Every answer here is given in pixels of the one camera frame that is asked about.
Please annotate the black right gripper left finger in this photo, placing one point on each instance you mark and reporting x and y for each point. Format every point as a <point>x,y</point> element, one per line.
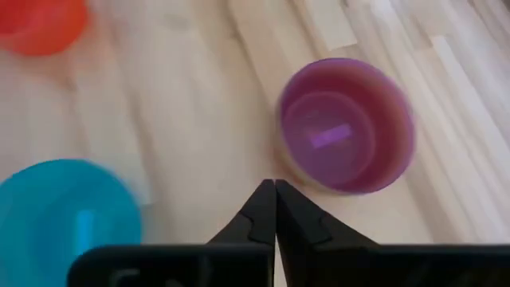
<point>259,223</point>

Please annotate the orange plastic bowl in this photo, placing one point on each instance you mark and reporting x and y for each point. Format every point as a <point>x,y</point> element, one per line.
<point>36,28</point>

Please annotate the purple plastic bowl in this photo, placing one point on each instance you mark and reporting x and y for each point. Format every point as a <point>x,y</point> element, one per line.
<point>358,167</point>

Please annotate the teal plastic bowl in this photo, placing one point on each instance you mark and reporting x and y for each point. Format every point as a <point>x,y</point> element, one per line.
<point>48,207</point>

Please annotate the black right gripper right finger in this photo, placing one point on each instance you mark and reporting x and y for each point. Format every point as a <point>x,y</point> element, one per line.
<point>307,231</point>

